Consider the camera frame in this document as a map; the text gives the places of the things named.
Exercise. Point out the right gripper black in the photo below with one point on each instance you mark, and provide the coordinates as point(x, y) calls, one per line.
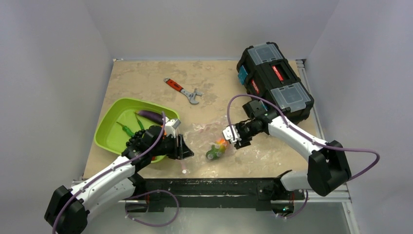
point(243, 134)

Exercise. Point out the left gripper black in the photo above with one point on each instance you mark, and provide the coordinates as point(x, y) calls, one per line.
point(180, 150)

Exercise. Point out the clear zip top bag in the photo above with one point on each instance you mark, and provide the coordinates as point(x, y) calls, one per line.
point(199, 137)

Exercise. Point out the green orange fake mango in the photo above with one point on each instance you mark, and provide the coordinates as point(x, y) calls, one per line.
point(218, 148)

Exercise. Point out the purple fake eggplant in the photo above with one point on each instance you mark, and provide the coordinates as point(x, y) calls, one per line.
point(153, 116)

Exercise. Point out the green fake chili pepper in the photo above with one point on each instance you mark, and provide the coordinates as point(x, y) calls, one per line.
point(140, 124)

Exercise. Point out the dark fake grape bunch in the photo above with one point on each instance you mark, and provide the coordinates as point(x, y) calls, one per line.
point(135, 141)

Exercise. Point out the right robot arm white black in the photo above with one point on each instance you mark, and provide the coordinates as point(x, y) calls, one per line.
point(328, 166)

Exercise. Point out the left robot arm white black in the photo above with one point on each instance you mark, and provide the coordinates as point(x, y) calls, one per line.
point(71, 209)

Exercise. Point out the black plastic toolbox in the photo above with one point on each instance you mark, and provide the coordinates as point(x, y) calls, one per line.
point(265, 72)

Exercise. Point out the green plastic tray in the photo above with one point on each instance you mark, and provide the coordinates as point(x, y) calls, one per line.
point(110, 136)

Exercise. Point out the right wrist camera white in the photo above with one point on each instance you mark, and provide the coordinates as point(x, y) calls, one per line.
point(230, 134)

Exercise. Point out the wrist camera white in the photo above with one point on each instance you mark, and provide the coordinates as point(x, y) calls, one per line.
point(230, 134)
point(171, 127)

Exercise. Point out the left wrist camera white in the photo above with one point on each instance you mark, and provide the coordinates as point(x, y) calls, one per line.
point(171, 127)

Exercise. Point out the black mounting base rail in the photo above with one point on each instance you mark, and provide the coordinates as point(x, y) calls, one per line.
point(261, 194)

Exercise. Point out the red handled adjustable wrench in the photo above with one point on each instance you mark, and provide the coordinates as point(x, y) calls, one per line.
point(191, 96)

